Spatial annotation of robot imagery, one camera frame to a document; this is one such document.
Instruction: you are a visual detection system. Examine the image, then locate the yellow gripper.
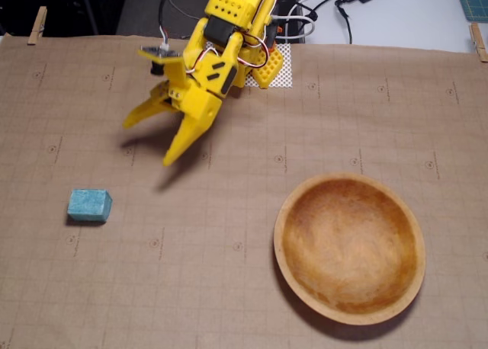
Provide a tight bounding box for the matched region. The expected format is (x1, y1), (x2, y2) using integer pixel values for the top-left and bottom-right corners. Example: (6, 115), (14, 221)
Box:
(122, 51), (238, 166)

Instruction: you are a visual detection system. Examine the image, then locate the blue foam block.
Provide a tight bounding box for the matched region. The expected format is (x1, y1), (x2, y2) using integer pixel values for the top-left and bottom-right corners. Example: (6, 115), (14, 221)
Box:
(67, 188), (114, 223)

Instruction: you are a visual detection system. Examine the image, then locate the round wooden bowl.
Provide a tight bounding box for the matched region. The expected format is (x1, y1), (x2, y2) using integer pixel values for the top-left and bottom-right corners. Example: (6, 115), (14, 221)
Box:
(273, 172), (426, 326)

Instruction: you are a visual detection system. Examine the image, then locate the dark grey desk pad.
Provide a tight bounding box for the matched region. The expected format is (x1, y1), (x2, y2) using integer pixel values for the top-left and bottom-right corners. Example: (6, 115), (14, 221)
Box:
(116, 0), (218, 41)

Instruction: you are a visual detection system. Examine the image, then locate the yellow waffle table clamp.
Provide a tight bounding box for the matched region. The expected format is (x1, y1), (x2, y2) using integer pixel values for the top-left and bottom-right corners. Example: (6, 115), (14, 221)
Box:
(252, 24), (285, 90)

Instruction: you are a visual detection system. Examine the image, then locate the white mesh pad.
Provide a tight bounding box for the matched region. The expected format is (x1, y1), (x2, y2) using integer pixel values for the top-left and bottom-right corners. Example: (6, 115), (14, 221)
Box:
(204, 42), (294, 89)

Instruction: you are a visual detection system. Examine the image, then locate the brown gridded paper mat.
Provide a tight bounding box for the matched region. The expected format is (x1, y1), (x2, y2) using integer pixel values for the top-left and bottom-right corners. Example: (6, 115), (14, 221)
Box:
(0, 34), (488, 349)

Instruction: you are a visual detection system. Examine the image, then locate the wooden clothespin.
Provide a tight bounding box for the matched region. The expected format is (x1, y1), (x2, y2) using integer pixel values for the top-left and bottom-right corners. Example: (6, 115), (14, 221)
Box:
(467, 22), (488, 63)
(27, 5), (48, 46)

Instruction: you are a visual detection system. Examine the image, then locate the green cutting mat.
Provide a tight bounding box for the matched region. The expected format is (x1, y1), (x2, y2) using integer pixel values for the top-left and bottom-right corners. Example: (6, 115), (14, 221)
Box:
(453, 0), (488, 21)

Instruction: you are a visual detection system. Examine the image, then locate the black gripper camera board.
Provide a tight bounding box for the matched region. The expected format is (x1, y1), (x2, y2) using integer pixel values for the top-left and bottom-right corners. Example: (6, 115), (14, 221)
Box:
(137, 43), (183, 76)

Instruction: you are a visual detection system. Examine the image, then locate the black camera cable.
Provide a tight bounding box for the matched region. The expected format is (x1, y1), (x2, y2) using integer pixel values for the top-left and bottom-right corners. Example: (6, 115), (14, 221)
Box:
(157, 0), (180, 49)

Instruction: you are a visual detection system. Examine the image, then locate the red white black servo wire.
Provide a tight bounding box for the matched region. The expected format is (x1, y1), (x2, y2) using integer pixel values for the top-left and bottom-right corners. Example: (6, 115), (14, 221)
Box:
(185, 31), (268, 76)

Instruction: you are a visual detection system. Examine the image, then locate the looped white cable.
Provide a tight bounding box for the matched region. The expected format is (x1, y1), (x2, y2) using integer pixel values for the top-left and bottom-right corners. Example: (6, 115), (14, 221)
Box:
(271, 2), (318, 42)

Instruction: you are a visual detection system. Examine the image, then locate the black adapter cable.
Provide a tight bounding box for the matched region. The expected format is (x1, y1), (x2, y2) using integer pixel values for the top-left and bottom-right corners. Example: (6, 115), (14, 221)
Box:
(334, 0), (354, 45)

